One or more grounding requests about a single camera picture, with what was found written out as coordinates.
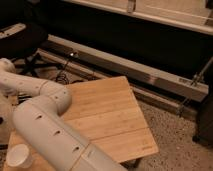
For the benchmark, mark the white ceramic cup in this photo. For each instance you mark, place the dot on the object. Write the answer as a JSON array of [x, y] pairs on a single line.
[[19, 156]]

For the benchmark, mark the black office chair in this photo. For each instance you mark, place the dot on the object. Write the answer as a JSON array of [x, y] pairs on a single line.
[[21, 41]]

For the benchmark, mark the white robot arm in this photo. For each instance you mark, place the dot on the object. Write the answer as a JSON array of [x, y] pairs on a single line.
[[38, 121]]

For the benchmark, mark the metal floor rail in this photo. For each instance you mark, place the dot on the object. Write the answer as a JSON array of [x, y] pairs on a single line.
[[155, 80]]

